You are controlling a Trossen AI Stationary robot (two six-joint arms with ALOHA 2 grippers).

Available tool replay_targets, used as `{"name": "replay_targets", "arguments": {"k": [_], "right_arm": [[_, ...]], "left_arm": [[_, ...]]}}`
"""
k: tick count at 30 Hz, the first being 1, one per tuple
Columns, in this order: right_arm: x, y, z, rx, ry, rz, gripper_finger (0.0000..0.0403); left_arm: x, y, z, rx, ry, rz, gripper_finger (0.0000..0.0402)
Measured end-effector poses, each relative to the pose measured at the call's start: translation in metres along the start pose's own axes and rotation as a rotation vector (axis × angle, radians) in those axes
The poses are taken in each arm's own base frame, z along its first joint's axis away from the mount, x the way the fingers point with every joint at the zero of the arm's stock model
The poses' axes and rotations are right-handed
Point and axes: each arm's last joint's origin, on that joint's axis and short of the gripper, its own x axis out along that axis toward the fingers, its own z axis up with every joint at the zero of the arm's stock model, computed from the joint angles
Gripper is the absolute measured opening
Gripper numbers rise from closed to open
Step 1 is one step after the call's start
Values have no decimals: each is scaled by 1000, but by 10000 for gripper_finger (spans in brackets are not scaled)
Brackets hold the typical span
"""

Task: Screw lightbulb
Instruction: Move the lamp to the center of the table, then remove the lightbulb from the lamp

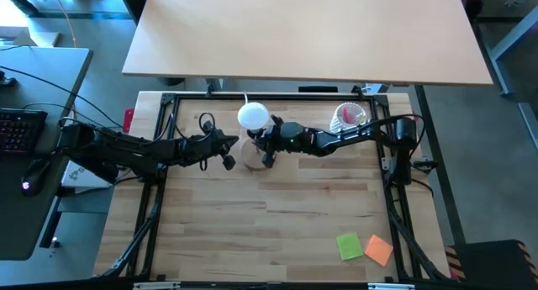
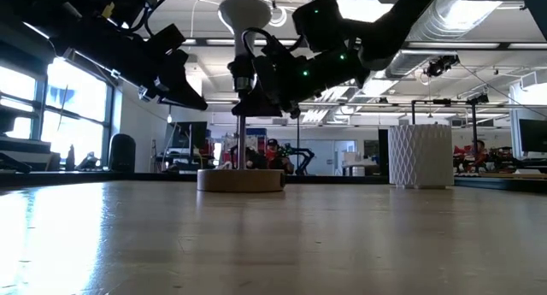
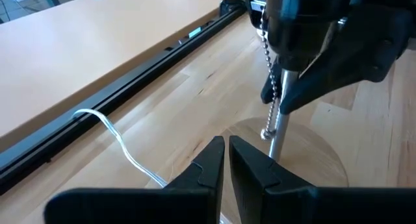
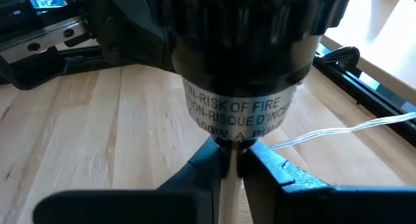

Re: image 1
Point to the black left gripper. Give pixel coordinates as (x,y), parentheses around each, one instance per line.
(204,147)

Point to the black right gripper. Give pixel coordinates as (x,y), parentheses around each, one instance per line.
(292,138)

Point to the wooden base lamp stand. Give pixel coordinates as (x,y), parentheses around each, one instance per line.
(252,157)

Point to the white reflector lightbulb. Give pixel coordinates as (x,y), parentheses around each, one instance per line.
(253,115)

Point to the white textured cup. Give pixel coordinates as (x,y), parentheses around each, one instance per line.
(336,124)

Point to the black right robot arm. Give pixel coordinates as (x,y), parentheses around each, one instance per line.
(357,134)

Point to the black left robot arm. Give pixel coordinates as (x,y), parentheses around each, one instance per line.
(126,149)

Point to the pink marker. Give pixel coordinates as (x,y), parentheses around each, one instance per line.
(346,113)

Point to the yellow marker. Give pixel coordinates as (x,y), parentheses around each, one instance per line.
(362,122)

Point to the large wooden desk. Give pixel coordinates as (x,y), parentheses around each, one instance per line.
(307,33)

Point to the green sticky note pad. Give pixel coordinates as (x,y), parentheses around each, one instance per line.
(349,246)

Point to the orange sticky note pad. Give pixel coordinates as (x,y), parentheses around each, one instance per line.
(378,250)

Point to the white printed box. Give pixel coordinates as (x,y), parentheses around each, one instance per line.
(80,176)

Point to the black computer mouse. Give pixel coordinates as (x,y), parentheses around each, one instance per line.
(35,176)

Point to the black keyboard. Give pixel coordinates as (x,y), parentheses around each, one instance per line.
(21,130)

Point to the grey side desk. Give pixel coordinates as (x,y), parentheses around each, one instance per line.
(25,223)

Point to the black yellow striped crate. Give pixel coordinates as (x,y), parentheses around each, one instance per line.
(492,265)

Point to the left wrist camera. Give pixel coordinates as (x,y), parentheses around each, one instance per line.
(208,128)

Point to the black aluminium table frame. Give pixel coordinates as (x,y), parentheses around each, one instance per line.
(273,97)

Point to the grey metal desk frame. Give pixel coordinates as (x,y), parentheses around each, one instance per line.
(510,40)

